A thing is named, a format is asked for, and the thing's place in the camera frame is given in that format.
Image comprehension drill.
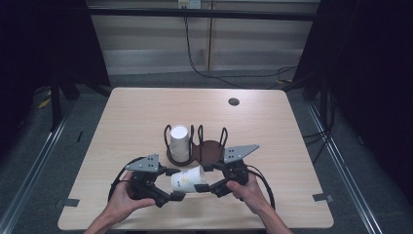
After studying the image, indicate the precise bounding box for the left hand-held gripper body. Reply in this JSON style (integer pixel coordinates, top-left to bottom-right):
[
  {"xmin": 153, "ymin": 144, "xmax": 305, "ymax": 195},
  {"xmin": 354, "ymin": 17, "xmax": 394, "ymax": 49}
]
[{"xmin": 125, "ymin": 153, "xmax": 171, "ymax": 209}]

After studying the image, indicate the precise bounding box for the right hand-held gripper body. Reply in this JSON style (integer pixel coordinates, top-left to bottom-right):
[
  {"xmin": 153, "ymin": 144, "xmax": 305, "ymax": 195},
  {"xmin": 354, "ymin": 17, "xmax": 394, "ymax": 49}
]
[{"xmin": 208, "ymin": 144, "xmax": 260, "ymax": 199}]

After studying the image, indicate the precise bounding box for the white paper cup with print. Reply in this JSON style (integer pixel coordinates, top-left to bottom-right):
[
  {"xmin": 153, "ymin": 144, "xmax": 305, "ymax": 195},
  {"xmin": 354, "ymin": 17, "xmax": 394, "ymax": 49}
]
[{"xmin": 170, "ymin": 165, "xmax": 208, "ymax": 194}]

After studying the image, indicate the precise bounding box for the dark brown double cup holder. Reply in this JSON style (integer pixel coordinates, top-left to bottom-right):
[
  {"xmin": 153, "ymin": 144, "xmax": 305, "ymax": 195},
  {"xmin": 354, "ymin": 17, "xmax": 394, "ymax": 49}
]
[{"xmin": 163, "ymin": 123, "xmax": 229, "ymax": 168}]

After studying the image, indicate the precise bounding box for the person's left hand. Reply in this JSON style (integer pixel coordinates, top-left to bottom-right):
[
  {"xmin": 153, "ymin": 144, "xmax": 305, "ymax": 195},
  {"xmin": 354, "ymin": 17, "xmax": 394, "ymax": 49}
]
[{"xmin": 103, "ymin": 171, "xmax": 157, "ymax": 226}]

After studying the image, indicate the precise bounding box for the person's right hand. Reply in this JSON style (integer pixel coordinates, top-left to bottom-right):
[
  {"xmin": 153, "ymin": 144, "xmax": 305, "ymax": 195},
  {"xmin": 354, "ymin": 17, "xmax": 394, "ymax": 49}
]
[{"xmin": 226, "ymin": 174, "xmax": 271, "ymax": 216}]

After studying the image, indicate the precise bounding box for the grey tape piece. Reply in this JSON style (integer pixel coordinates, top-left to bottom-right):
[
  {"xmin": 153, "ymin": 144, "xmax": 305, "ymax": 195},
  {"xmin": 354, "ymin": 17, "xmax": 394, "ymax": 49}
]
[
  {"xmin": 312, "ymin": 192, "xmax": 334, "ymax": 203},
  {"xmin": 54, "ymin": 198, "xmax": 81, "ymax": 209}
]

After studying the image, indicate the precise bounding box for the black stand leg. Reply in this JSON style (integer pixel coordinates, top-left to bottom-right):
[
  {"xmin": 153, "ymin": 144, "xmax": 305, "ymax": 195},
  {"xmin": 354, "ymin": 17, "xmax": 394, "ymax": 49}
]
[{"xmin": 49, "ymin": 82, "xmax": 63, "ymax": 133}]

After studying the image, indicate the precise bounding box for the yellow floor marker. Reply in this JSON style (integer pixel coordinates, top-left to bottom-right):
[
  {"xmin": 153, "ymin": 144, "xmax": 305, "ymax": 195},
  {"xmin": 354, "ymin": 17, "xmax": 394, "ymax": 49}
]
[{"xmin": 37, "ymin": 97, "xmax": 53, "ymax": 110}]

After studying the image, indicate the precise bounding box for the black horizontal bar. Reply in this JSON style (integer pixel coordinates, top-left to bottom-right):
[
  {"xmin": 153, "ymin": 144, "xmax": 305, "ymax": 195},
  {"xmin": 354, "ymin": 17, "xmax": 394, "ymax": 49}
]
[{"xmin": 87, "ymin": 7, "xmax": 320, "ymax": 22}]

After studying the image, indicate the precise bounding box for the black curtain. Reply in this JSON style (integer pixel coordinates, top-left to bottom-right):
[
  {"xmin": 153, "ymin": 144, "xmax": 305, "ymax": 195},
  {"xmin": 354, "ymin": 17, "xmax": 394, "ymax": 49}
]
[
  {"xmin": 291, "ymin": 0, "xmax": 413, "ymax": 206},
  {"xmin": 0, "ymin": 0, "xmax": 112, "ymax": 160}
]

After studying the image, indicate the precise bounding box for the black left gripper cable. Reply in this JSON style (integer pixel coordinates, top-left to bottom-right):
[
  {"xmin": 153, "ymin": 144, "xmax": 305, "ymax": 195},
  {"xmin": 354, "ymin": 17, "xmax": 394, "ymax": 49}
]
[{"xmin": 107, "ymin": 156, "xmax": 148, "ymax": 203}]

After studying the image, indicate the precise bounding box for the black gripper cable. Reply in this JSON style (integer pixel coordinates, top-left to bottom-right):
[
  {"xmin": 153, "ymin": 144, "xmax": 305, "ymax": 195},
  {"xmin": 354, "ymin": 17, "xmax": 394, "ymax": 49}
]
[
  {"xmin": 246, "ymin": 164, "xmax": 277, "ymax": 211},
  {"xmin": 107, "ymin": 156, "xmax": 148, "ymax": 203}
]

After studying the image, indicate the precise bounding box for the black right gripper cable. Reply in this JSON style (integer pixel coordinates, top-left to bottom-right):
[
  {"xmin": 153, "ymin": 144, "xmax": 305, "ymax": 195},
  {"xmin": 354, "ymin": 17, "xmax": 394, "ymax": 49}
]
[{"xmin": 246, "ymin": 164, "xmax": 277, "ymax": 211}]

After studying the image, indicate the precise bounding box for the bundle of black floor cables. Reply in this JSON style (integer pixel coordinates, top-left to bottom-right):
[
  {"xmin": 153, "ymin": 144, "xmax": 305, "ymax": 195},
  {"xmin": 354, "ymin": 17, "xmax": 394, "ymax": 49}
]
[{"xmin": 303, "ymin": 93, "xmax": 337, "ymax": 166}]

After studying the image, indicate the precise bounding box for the long black floor cable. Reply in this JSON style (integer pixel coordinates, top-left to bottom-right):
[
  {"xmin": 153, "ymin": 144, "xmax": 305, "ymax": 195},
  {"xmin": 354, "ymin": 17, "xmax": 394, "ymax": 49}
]
[{"xmin": 182, "ymin": 16, "xmax": 298, "ymax": 91}]

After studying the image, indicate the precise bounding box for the metal floor rail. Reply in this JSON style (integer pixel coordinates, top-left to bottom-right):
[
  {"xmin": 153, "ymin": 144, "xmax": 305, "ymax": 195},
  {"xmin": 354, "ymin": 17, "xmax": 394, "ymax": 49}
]
[
  {"xmin": 306, "ymin": 102, "xmax": 385, "ymax": 234},
  {"xmin": 0, "ymin": 105, "xmax": 75, "ymax": 234}
]

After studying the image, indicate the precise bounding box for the white wall socket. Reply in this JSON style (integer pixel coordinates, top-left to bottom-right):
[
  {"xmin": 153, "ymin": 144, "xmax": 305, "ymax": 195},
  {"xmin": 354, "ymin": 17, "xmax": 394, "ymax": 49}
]
[{"xmin": 177, "ymin": 0, "xmax": 203, "ymax": 10}]

